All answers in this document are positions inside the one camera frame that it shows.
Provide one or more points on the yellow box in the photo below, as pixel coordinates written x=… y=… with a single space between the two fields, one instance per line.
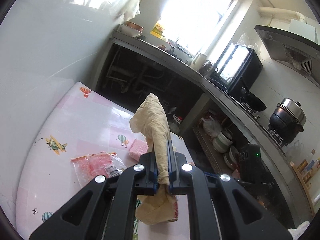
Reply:
x=157 y=29

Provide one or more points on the black wok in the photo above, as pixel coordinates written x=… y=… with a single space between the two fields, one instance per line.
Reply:
x=253 y=102

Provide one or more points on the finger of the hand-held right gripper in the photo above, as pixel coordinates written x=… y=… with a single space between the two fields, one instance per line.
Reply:
x=252 y=184

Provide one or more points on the pink printed plastic bag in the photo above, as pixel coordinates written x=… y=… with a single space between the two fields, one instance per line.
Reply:
x=95 y=165

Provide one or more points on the white exhaust pipe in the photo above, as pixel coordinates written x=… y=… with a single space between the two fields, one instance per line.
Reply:
x=280 y=12

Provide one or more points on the dark round jar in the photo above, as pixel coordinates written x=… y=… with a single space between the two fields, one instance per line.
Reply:
x=208 y=68

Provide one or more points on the copper basin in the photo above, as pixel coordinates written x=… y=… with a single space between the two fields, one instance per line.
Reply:
x=135 y=26

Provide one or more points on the stack of white bowls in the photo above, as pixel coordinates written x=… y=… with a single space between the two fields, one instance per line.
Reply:
x=222 y=140

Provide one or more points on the wooden rack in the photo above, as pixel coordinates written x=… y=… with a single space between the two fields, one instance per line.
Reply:
x=306 y=172

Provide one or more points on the black countertop oven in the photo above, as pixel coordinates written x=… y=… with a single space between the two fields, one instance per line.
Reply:
x=237 y=65

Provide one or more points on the beige paper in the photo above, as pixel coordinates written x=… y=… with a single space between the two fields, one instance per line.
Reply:
x=155 y=125

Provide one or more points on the stack of plates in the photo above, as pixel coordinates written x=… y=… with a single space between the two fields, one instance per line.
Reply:
x=232 y=156

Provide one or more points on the cream jug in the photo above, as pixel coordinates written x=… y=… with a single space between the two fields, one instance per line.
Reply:
x=199 y=61

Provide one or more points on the grey concrete kitchen counter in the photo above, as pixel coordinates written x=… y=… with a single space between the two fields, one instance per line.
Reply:
x=175 y=60

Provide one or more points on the metal lower shelf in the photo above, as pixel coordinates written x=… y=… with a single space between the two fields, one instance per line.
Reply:
x=210 y=155

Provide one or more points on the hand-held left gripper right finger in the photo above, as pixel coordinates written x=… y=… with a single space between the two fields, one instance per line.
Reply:
x=171 y=165

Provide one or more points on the white basin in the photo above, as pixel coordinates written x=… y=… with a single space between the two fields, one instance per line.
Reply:
x=127 y=31

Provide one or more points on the gas stove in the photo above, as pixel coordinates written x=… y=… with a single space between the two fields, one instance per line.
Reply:
x=276 y=136

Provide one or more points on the white plastic bag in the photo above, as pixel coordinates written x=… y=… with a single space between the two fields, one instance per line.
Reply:
x=212 y=127

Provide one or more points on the pink sponge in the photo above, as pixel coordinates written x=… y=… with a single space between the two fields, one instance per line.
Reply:
x=137 y=150

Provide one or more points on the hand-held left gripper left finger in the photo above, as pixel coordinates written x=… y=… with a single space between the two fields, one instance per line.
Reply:
x=151 y=170

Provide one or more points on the range hood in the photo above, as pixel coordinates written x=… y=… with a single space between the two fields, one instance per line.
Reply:
x=275 y=42

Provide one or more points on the hanging plastic bag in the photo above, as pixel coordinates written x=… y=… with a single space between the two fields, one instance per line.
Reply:
x=132 y=5

